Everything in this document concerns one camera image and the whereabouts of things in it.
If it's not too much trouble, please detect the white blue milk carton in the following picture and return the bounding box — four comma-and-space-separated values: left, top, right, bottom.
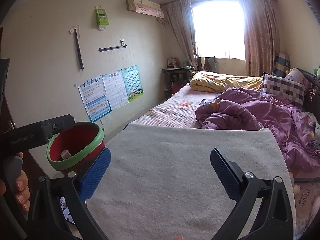
60, 150, 72, 160

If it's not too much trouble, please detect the person left hand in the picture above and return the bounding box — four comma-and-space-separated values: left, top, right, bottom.
15, 170, 30, 212

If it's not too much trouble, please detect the dark wooden door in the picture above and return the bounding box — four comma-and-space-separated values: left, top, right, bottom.
0, 96, 16, 134

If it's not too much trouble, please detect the smartphone with lit screen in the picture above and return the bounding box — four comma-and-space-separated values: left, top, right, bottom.
59, 197, 75, 225

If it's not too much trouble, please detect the red bin with green rim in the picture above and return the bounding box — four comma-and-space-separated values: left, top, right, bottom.
47, 122, 105, 175

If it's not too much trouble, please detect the purple quilt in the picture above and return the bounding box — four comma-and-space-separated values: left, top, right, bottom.
195, 88, 319, 173

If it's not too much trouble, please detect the phone on bed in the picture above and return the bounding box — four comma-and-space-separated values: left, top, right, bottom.
199, 99, 208, 106

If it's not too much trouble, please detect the pink bed sheet mattress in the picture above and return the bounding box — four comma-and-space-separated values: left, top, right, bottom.
133, 85, 220, 128

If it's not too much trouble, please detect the left learning poster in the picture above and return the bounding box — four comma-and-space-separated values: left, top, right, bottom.
78, 75, 112, 122

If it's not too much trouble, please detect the yellow blanket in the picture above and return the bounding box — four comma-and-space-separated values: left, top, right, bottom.
189, 71, 263, 93

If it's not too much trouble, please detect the middle learning poster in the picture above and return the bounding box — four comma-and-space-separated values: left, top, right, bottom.
102, 70, 129, 111

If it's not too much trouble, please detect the checkered pillow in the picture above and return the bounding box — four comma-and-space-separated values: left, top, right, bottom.
261, 73, 307, 109

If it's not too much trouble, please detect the right green learning poster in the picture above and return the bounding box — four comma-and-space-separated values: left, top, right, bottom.
121, 66, 144, 102

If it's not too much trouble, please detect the dark wooden headboard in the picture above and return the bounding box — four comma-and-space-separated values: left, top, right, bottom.
298, 69, 320, 122

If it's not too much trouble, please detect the dark side table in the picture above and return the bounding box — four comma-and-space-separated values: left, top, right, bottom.
161, 66, 194, 99

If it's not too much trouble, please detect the pink pillow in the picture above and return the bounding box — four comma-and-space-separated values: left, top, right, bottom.
285, 68, 312, 89

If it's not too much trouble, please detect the striped cushion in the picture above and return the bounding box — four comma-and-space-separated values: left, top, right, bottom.
272, 53, 290, 77

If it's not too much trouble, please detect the green plush toy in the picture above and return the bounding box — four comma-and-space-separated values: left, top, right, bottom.
313, 66, 320, 80

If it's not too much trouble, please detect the right pink curtain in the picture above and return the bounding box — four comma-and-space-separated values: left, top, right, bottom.
239, 0, 280, 76

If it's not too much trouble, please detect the pink curtain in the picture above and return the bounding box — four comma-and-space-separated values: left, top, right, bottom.
163, 0, 199, 70
239, 0, 280, 76

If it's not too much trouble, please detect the left pink curtain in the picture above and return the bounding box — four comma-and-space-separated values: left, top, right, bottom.
163, 0, 199, 70

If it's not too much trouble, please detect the air conditioner with cover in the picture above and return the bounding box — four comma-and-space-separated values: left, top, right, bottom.
126, 0, 164, 19

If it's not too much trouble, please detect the black hanging strap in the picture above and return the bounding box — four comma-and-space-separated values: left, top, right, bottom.
68, 24, 85, 71

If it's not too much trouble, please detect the black wall rail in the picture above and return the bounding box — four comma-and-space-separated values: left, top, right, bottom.
98, 39, 127, 52

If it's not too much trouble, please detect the green wall box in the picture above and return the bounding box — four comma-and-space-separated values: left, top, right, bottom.
95, 5, 110, 31

